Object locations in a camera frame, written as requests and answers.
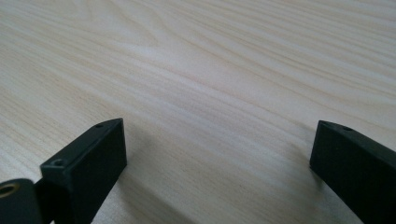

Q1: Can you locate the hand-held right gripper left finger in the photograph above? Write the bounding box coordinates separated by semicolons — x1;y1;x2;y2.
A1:
39;118;128;224

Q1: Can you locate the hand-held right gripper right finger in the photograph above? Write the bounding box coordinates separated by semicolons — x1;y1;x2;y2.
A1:
309;119;396;224

